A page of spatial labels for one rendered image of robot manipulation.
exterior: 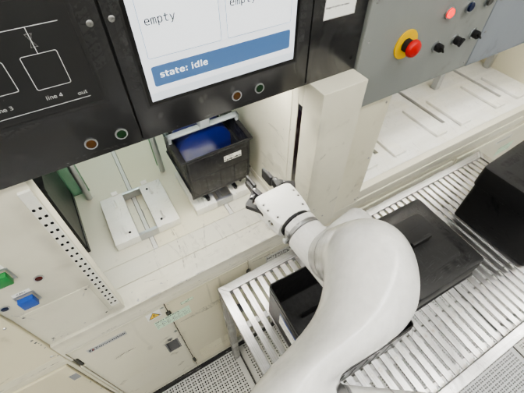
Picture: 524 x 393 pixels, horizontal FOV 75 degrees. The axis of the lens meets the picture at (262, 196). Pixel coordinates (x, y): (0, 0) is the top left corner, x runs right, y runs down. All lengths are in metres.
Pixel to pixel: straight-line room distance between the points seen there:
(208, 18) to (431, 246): 0.95
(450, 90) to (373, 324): 1.72
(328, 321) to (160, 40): 0.45
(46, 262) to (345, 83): 0.72
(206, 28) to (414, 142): 1.13
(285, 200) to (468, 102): 1.30
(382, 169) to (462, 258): 0.41
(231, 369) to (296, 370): 1.58
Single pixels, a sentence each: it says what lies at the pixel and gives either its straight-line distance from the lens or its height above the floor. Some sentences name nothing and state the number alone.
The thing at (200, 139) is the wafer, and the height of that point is 1.08.
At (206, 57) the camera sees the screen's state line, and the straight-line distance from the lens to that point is 0.62.
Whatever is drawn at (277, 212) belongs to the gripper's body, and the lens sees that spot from 0.75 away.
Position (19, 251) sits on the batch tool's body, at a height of 1.25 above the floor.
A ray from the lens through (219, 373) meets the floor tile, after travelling 1.86.
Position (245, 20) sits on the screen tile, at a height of 1.56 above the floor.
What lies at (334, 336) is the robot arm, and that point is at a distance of 0.29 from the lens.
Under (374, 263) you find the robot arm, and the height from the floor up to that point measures 1.55.
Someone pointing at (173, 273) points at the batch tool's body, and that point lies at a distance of 1.09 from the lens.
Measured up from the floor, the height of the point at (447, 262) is 0.86.
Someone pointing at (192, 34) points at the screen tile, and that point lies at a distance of 0.59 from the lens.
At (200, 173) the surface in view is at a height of 1.05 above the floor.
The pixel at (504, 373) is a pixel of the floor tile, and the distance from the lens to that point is 2.18.
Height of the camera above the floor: 1.81
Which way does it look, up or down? 50 degrees down
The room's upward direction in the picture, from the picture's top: straight up
